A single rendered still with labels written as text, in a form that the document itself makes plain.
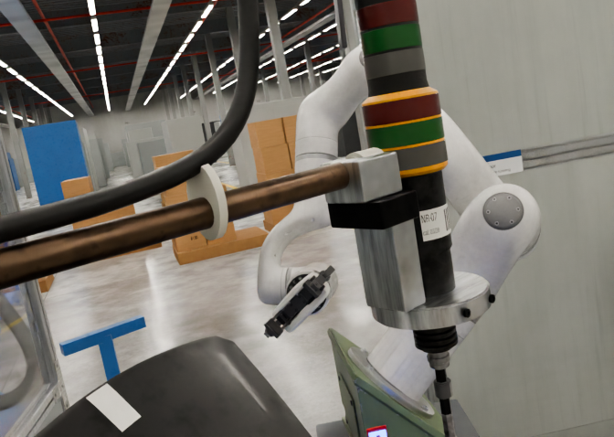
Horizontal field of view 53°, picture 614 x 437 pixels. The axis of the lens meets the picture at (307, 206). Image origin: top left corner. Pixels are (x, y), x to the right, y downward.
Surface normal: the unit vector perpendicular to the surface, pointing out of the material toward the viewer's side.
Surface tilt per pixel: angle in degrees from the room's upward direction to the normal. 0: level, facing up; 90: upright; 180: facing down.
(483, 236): 93
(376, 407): 90
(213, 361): 35
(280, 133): 90
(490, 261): 103
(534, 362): 90
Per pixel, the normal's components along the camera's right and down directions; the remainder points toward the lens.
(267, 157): 0.29, 0.09
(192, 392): 0.36, -0.80
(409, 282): 0.65, 0.00
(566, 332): 0.09, 0.13
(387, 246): -0.75, 0.22
